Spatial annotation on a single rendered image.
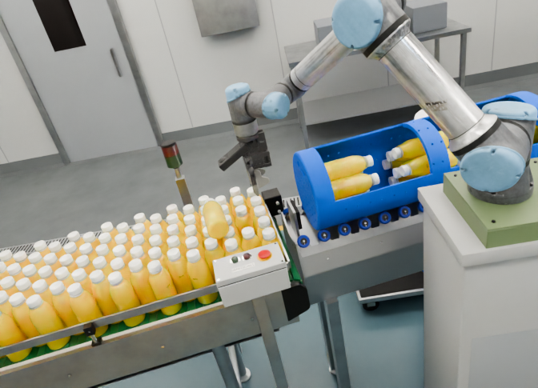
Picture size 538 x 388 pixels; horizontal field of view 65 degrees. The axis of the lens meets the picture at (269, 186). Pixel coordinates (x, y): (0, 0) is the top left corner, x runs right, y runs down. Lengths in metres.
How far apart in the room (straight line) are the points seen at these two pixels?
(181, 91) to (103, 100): 0.87
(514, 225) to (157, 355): 1.12
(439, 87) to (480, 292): 0.55
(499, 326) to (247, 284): 0.69
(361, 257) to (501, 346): 0.49
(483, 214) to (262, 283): 0.60
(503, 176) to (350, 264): 0.73
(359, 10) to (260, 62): 3.91
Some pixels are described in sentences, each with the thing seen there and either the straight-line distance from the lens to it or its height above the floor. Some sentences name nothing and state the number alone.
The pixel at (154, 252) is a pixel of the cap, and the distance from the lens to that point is 1.41.
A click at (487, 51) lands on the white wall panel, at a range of 5.43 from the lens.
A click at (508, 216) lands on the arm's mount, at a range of 1.15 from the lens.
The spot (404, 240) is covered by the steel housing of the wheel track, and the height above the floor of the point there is 0.86.
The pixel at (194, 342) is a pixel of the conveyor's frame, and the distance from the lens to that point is 1.51.
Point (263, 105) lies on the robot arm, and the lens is 1.20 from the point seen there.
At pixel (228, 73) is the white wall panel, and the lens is 4.86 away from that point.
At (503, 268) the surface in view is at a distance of 1.21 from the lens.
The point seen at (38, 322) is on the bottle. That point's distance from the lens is 1.49.
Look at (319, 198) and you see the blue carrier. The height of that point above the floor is 1.14.
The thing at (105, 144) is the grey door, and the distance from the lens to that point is 5.38.
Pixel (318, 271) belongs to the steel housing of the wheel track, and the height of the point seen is 0.85.
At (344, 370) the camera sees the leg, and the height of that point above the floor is 0.21.
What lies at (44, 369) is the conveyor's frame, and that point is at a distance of 1.59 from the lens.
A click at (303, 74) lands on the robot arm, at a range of 1.24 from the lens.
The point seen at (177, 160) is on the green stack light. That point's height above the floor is 1.19.
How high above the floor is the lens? 1.87
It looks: 30 degrees down
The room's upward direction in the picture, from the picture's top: 12 degrees counter-clockwise
